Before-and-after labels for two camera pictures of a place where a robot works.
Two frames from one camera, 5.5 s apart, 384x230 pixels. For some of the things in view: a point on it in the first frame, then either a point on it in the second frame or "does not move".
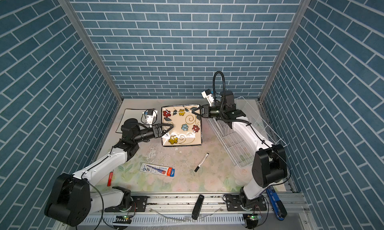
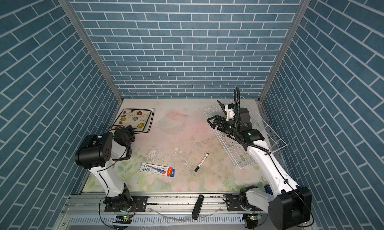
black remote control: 197,207 does not move
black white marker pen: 197,168 does not move
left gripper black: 157,129 → 128,130
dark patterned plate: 187,129 → 140,119
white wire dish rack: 242,153 does not move
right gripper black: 207,111 → 221,124
